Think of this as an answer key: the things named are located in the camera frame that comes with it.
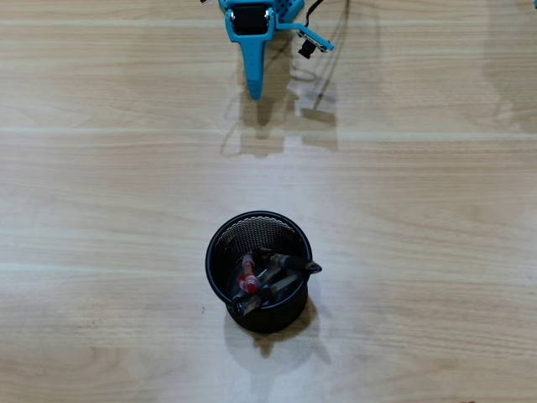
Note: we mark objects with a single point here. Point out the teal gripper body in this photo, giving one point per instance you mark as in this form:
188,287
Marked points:
249,20

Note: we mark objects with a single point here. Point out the clear pen with grey grip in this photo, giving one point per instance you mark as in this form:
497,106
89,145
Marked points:
279,285

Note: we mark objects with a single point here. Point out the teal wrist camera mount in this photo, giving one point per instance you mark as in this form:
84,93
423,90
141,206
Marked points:
312,38

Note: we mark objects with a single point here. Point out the black retractable pen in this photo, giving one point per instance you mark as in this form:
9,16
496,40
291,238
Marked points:
289,262

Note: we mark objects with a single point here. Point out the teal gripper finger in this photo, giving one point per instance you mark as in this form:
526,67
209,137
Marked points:
255,67

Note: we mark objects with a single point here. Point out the red retractable pen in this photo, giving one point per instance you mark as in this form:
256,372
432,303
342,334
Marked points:
248,277

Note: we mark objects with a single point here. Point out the black mesh pen holder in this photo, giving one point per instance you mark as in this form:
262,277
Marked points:
289,315

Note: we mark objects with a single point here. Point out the clear stick pen black cap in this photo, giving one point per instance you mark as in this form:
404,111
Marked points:
245,306

